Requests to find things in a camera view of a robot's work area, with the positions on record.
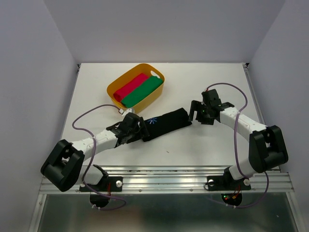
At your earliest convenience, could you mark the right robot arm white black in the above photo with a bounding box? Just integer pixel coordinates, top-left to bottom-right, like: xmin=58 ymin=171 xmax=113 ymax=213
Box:
xmin=189 ymin=101 xmax=288 ymax=191

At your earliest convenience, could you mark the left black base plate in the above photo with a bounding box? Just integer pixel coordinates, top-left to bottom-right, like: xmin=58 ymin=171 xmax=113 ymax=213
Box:
xmin=79 ymin=176 xmax=123 ymax=192

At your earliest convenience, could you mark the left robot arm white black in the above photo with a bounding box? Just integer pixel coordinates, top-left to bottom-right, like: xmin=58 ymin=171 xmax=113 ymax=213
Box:
xmin=41 ymin=118 xmax=149 ymax=192

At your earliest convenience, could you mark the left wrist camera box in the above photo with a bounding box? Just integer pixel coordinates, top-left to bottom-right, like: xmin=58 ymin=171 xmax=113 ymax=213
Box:
xmin=119 ymin=113 xmax=143 ymax=131

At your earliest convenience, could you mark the aluminium rail frame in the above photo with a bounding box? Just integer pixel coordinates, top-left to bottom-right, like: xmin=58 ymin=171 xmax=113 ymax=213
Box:
xmin=29 ymin=63 xmax=306 ymax=232

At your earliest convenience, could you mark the green rolled t-shirt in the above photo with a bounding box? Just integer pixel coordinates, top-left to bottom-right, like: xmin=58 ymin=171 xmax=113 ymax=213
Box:
xmin=121 ymin=76 xmax=163 ymax=108

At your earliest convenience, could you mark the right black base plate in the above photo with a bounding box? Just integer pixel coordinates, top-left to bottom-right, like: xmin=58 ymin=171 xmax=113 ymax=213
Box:
xmin=204 ymin=175 xmax=251 ymax=191

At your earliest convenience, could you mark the red rolled t-shirt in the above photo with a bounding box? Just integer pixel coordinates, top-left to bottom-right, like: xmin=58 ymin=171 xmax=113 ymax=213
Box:
xmin=113 ymin=73 xmax=149 ymax=102

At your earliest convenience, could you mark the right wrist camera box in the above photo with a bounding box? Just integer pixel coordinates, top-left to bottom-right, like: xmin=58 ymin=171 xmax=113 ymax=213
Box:
xmin=201 ymin=89 xmax=222 ymax=107

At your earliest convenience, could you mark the black t-shirt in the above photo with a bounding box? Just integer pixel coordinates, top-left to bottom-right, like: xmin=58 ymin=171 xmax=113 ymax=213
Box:
xmin=142 ymin=108 xmax=192 ymax=142

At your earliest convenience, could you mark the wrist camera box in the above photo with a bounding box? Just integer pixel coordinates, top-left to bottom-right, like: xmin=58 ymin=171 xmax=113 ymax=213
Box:
xmin=201 ymin=89 xmax=222 ymax=107
xmin=119 ymin=113 xmax=143 ymax=131

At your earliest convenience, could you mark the yellow plastic basket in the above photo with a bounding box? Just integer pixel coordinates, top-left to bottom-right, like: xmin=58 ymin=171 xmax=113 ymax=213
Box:
xmin=107 ymin=63 xmax=165 ymax=113

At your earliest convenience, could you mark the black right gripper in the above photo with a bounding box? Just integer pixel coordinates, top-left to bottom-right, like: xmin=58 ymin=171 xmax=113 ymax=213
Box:
xmin=186 ymin=100 xmax=213 ymax=125

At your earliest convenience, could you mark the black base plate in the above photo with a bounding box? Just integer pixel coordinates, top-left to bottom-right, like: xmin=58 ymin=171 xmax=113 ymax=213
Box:
xmin=79 ymin=176 xmax=123 ymax=192
xmin=204 ymin=175 xmax=251 ymax=191

